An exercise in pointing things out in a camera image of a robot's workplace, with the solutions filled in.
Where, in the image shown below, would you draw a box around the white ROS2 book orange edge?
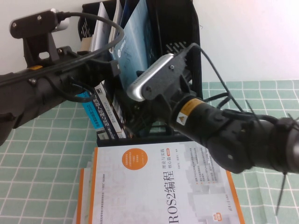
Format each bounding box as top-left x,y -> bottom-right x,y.
92,140 -> 246,224

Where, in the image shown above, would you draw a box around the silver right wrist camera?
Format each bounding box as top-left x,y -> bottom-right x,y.
127,43 -> 204,104

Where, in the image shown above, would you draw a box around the large blue cover book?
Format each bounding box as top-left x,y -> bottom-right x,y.
108,0 -> 156,110

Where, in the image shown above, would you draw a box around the black plastic book holder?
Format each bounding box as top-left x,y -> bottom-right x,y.
79,0 -> 204,147

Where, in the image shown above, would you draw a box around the black left camera cable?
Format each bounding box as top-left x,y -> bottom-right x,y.
55,11 -> 126,70

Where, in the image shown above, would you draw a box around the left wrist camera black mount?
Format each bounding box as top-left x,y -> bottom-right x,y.
8,8 -> 72,66

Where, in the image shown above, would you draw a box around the thin black right camera cable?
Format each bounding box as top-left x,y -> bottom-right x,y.
192,43 -> 245,114

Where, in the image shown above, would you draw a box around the black spine book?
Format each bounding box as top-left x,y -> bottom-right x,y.
94,85 -> 128,139

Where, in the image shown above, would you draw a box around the short black cable loop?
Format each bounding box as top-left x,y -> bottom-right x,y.
59,76 -> 98,103

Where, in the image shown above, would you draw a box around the white paperback under ROS2 book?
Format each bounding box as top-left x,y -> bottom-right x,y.
84,149 -> 97,224

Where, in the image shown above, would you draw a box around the thin plain white book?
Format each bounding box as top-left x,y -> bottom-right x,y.
90,2 -> 113,55

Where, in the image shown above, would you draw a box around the navy spine book white characters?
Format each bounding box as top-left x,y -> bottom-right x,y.
90,92 -> 119,140

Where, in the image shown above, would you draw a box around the white book orange border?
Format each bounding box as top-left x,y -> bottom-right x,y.
78,168 -> 94,224

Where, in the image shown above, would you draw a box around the green checked tablecloth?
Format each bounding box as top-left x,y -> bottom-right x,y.
0,80 -> 299,224

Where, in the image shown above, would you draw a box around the cyan spine thick book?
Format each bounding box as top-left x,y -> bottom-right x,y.
80,38 -> 105,130

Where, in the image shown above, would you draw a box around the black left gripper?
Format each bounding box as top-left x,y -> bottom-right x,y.
28,45 -> 121,103

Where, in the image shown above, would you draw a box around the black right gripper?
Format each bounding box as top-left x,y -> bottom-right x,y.
136,69 -> 207,142

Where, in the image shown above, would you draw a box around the long black zip tie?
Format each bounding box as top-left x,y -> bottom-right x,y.
275,171 -> 289,217

